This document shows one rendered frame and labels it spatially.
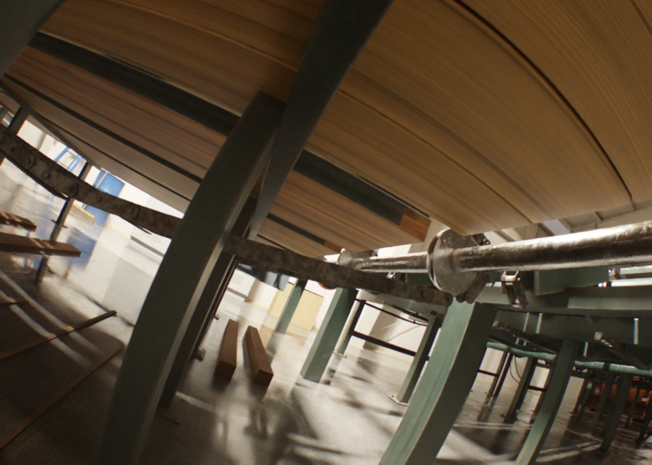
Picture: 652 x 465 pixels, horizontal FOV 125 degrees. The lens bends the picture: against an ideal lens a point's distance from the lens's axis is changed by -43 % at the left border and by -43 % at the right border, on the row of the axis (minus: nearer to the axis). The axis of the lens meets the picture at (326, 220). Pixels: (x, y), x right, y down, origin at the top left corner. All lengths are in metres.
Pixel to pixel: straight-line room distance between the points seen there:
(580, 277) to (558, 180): 0.63
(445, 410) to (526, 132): 0.91
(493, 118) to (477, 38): 0.09
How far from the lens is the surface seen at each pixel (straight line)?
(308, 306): 5.31
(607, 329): 1.72
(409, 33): 0.26
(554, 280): 0.83
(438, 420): 1.07
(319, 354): 2.16
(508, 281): 0.76
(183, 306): 0.35
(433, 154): 0.37
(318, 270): 0.49
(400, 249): 5.90
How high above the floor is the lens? 0.57
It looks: 15 degrees up
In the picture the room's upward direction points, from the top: 24 degrees clockwise
